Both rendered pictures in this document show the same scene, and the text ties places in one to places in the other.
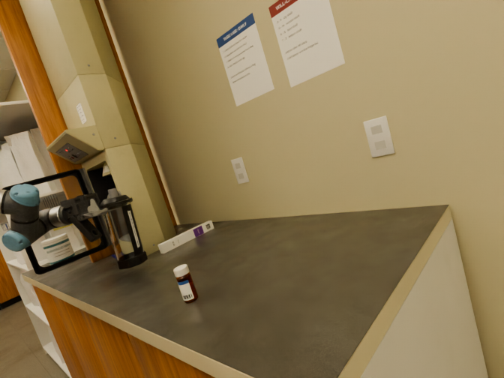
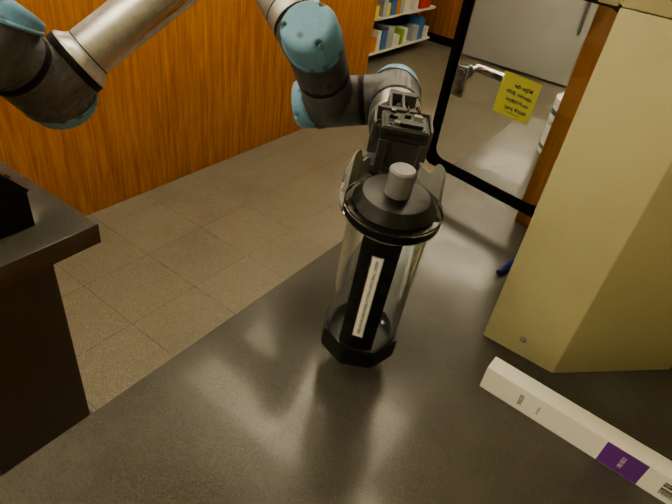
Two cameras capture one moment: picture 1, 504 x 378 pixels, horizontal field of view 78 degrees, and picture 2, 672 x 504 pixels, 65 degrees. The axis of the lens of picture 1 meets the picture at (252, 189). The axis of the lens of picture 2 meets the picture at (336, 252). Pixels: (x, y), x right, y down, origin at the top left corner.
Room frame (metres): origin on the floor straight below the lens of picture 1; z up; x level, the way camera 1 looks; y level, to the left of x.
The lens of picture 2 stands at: (0.89, 0.00, 1.49)
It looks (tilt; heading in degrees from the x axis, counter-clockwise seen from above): 36 degrees down; 76
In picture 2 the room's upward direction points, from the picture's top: 9 degrees clockwise
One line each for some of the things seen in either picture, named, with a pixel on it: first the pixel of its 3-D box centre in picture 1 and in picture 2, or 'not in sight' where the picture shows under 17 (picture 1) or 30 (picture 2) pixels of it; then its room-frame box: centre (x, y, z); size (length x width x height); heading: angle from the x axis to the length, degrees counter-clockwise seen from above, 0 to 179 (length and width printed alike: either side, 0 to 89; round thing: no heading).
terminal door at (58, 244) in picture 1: (58, 220); (513, 95); (1.40, 0.87, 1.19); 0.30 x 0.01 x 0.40; 125
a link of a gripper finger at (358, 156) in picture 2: (95, 207); (354, 175); (1.03, 0.51, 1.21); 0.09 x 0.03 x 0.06; 52
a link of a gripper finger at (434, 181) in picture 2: not in sight; (434, 189); (1.12, 0.49, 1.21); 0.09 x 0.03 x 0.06; 100
